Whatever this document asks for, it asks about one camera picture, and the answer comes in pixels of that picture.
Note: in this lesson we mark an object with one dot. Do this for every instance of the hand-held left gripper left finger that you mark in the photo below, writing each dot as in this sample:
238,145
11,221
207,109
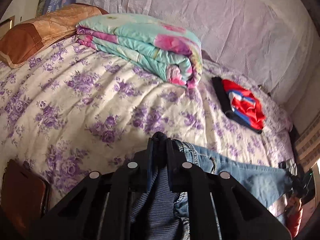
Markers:
152,160

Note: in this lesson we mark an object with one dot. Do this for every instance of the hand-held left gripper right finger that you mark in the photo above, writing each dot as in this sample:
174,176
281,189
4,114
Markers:
175,162

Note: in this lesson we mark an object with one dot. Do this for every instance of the brown leather wallet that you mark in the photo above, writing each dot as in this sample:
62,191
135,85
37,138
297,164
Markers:
23,197

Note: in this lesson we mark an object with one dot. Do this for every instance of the brown gold pillow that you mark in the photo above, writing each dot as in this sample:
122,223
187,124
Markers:
37,35

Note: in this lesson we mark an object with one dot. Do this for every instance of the blue denim pants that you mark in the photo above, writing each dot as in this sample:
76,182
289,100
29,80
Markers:
250,177

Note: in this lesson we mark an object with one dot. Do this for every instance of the black folded cloth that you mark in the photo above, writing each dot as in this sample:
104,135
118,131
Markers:
222,95

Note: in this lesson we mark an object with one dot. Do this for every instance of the lavender lace headboard cover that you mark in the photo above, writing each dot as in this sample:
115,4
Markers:
225,22

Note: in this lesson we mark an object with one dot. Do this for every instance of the folded teal pink floral quilt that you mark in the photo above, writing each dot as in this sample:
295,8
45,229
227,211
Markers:
147,47

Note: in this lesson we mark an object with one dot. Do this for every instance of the red orange cloth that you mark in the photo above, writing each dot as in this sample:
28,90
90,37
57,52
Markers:
296,217

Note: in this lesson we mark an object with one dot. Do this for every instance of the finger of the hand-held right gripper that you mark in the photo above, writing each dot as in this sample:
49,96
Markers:
291,177

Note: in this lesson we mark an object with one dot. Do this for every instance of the purple floral bedspread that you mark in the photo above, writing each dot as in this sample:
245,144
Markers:
82,100

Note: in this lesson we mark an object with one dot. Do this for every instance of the brown checked curtain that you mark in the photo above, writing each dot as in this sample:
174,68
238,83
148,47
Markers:
308,142

